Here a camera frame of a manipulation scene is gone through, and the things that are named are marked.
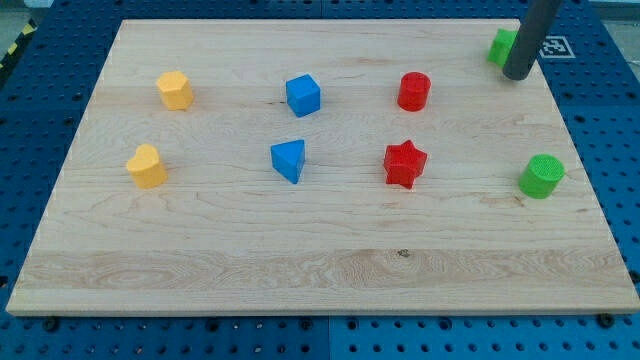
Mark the red cylinder block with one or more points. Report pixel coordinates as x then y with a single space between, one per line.
414 91

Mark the red star block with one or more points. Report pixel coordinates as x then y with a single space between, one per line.
403 164

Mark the blue cube block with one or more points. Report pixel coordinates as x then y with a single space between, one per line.
303 95

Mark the yellow heart block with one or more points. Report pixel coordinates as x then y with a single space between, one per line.
146 167

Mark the black yellow hazard tape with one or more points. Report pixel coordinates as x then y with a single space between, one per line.
16 50

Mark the yellow hexagon block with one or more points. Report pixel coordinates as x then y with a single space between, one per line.
175 90

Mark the green cylinder block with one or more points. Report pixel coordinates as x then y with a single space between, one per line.
541 176

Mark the grey cylindrical robot arm rod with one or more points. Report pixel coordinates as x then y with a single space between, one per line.
531 34

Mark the light wooden board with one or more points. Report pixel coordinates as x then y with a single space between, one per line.
226 234

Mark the blue triangle block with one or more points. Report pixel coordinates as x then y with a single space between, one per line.
288 159

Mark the white fiducial marker tag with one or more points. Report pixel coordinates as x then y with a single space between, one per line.
556 47

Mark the green star block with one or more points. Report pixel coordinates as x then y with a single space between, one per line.
501 46

